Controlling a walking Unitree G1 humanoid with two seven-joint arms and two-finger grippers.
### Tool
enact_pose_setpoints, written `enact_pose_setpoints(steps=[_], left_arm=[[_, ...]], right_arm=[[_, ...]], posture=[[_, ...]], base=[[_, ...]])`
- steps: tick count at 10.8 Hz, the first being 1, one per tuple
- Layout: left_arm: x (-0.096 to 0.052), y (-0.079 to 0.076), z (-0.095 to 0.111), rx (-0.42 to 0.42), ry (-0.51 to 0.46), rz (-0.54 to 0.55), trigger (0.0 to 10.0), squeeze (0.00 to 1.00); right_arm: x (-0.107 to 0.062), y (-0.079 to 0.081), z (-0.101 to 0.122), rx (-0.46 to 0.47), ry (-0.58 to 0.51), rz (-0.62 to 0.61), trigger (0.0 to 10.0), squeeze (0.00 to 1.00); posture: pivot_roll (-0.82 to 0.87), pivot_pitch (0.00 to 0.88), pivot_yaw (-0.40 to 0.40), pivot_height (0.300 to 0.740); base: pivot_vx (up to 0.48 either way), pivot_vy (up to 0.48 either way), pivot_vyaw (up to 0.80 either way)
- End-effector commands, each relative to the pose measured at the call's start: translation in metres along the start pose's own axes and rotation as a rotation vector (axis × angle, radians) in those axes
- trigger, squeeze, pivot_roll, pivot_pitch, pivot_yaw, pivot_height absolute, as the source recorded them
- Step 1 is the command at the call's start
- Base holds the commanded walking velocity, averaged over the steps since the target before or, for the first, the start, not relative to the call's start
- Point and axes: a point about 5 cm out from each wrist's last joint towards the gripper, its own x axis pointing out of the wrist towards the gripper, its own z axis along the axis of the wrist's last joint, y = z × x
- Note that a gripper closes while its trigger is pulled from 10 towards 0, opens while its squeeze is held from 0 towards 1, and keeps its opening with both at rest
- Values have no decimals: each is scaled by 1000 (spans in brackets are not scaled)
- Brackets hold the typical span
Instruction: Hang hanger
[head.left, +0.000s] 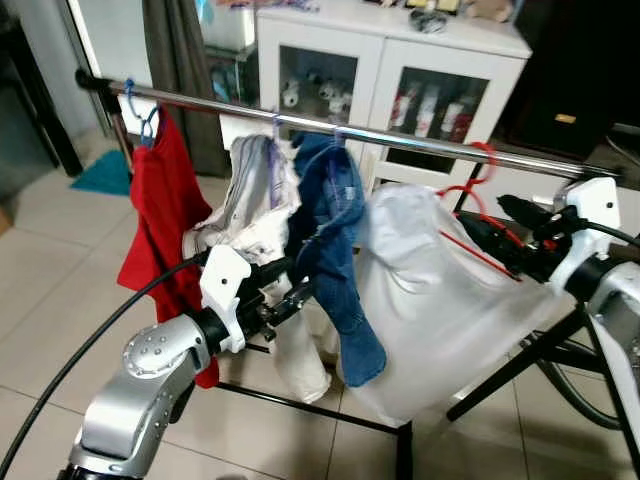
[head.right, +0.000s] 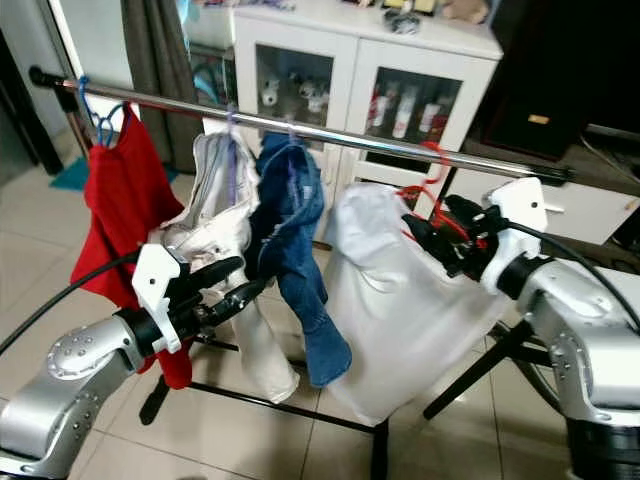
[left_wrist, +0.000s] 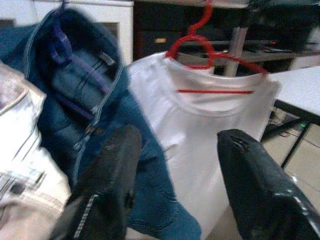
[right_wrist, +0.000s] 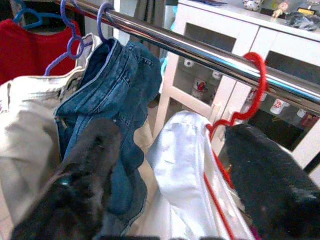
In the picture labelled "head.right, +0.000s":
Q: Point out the large black speaker cabinet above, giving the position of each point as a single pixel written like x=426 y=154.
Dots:
x=550 y=60

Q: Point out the cream hanging trousers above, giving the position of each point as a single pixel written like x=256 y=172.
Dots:
x=220 y=215

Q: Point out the plain white shirt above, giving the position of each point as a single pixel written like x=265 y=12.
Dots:
x=400 y=320

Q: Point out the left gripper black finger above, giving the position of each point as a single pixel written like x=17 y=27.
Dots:
x=216 y=273
x=238 y=299

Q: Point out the metal clothes drying rack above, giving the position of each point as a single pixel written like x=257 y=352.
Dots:
x=360 y=137

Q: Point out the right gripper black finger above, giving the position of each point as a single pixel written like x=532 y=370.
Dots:
x=430 y=240
x=468 y=213

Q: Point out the teal floor mat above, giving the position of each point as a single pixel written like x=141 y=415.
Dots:
x=70 y=175

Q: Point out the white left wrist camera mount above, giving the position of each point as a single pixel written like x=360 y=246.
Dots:
x=155 y=285

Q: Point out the red plastic hanger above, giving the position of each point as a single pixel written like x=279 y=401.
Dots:
x=445 y=165

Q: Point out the white glass door cabinet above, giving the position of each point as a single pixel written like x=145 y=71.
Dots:
x=350 y=60

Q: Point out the tan soft toy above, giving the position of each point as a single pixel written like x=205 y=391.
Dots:
x=465 y=10

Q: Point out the pale purple hanger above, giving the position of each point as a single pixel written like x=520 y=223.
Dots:
x=293 y=133
x=232 y=165

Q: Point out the blue denim jeans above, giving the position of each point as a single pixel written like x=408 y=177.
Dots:
x=295 y=240

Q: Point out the red hanging garment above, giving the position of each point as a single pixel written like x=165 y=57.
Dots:
x=125 y=210

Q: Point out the dark brown curtain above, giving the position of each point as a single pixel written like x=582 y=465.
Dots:
x=150 y=60

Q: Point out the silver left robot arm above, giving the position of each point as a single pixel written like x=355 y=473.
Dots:
x=80 y=360

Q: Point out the blue plastic hanger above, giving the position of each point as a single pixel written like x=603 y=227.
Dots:
x=82 y=100

